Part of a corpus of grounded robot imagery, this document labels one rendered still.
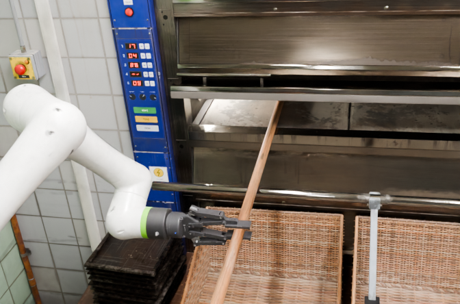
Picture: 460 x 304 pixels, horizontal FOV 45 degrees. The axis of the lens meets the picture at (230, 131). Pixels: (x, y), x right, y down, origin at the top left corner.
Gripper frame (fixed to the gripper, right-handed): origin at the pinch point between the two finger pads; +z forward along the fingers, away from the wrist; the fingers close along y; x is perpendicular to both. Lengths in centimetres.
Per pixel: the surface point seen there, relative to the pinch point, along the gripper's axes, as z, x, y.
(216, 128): -22, -63, 1
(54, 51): -81, -58, -32
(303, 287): 13, -44, 60
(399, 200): 45, -23, 2
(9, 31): -99, -60, -39
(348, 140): 29, -60, 2
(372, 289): 37.5, -4.5, 21.8
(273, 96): 4, -45, -21
